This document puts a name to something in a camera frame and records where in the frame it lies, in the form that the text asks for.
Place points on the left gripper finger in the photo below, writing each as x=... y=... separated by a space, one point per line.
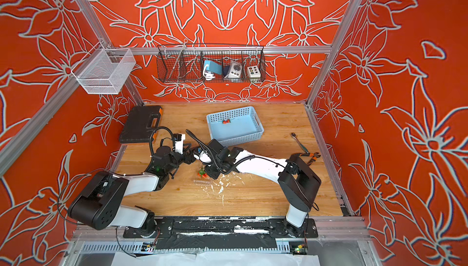
x=188 y=155
x=179 y=142

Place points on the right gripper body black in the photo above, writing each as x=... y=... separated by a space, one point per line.
x=214 y=170

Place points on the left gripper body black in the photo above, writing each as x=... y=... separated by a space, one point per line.
x=176 y=160

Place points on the clear clamshell container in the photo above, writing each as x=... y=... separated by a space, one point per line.
x=202 y=181

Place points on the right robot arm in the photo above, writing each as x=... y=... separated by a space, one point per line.
x=296 y=179

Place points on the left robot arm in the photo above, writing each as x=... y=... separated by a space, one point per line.
x=99 y=205

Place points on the blue perforated plastic basket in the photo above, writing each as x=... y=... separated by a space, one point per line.
x=245 y=126

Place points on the black plastic tool case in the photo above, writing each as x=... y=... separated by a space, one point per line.
x=141 y=122

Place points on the blue white device in basket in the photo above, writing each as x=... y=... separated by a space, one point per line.
x=211 y=69

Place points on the grey box with dials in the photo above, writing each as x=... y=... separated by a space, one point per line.
x=233 y=71

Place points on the white button box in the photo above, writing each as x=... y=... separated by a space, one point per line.
x=253 y=73

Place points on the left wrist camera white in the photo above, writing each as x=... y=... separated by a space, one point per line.
x=179 y=142

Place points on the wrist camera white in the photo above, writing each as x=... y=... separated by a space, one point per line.
x=179 y=142
x=202 y=156

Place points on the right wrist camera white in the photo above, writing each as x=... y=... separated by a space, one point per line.
x=202 y=156

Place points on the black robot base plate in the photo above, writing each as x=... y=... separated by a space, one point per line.
x=224 y=234

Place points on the black wire wall basket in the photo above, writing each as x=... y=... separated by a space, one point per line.
x=184 y=63

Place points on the clear acrylic wall box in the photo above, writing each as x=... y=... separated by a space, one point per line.
x=105 y=73

